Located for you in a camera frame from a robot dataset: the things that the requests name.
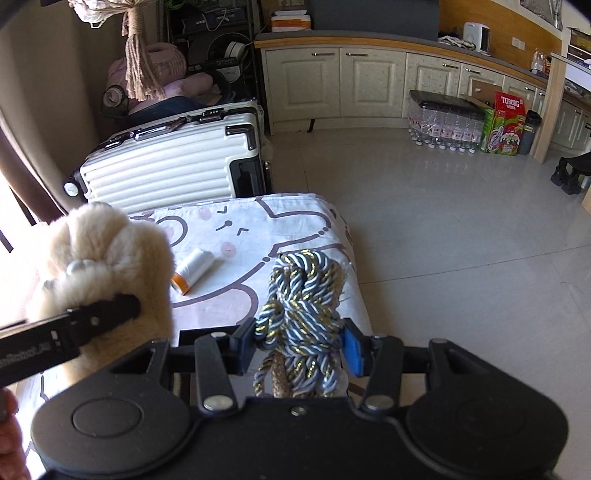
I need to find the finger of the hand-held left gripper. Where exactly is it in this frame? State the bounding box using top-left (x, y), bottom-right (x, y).
top-left (65, 294), bottom-right (142, 345)

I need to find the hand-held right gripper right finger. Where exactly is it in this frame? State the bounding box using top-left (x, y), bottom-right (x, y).
top-left (341, 318), bottom-right (483, 412)

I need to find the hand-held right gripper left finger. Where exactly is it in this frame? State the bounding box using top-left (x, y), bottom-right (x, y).
top-left (108, 318), bottom-right (257, 412)

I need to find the cream fluffy plush toy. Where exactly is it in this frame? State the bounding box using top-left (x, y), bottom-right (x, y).
top-left (25, 200), bottom-right (179, 384)

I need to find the blue gold twisted rope tassel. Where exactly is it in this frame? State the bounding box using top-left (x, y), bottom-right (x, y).
top-left (252, 249), bottom-right (354, 400)

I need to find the person's left hand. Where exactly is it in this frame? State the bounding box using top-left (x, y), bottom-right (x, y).
top-left (0, 388), bottom-right (32, 480)

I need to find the white thread spool orange base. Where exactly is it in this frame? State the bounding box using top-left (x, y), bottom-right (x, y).
top-left (171, 247), bottom-right (214, 296)

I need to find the cartoon bear printed bed sheet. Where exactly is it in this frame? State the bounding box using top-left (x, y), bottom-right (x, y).
top-left (16, 191), bottom-right (376, 467)

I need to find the white ribbed suitcase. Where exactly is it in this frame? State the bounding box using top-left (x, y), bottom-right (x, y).
top-left (64, 107), bottom-right (274, 216)

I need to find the brown curtain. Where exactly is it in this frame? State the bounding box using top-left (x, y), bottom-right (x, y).
top-left (0, 108), bottom-right (71, 234)

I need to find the black round device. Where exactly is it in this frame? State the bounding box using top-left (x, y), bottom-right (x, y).
top-left (100, 85), bottom-right (131, 117)

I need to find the dark blue cloth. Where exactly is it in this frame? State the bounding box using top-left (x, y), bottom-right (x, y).
top-left (128, 94), bottom-right (206, 124)

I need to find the pack of water bottles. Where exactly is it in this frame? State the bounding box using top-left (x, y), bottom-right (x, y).
top-left (407, 89), bottom-right (486, 156)

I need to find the beige macrame hanging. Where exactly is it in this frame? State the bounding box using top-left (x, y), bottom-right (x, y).
top-left (68, 0), bottom-right (170, 103)

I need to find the green printed package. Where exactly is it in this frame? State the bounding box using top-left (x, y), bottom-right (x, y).
top-left (479, 108), bottom-right (528, 157)

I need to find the pink plush pillow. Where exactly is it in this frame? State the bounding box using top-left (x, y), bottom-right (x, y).
top-left (108, 41), bottom-right (219, 112)

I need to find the cream cabinet with grey countertop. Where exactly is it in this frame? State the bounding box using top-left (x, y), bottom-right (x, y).
top-left (255, 31), bottom-right (591, 154)

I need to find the black bin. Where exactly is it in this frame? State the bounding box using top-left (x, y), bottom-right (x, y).
top-left (516, 109), bottom-right (542, 156)

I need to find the black stool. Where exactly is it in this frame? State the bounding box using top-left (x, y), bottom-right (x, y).
top-left (550, 155), bottom-right (591, 195)

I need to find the black shelving rack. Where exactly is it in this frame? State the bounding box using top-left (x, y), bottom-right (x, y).
top-left (165, 0), bottom-right (260, 108)

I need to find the brown cardboard box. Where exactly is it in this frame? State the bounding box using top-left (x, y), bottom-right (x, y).
top-left (459, 78), bottom-right (505, 112)

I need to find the red carton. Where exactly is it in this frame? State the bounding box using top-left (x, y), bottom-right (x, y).
top-left (494, 91), bottom-right (527, 117)

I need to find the light wooden panel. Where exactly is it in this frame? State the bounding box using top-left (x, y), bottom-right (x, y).
top-left (530, 52), bottom-right (570, 165)

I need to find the orange and white box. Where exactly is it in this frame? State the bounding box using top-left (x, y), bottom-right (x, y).
top-left (271, 12), bottom-right (311, 33)

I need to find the dark grey panel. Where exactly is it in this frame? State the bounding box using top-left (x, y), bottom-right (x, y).
top-left (307, 0), bottom-right (440, 41)

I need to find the white countertop appliance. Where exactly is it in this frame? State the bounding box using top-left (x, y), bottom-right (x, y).
top-left (462, 21), bottom-right (493, 54)

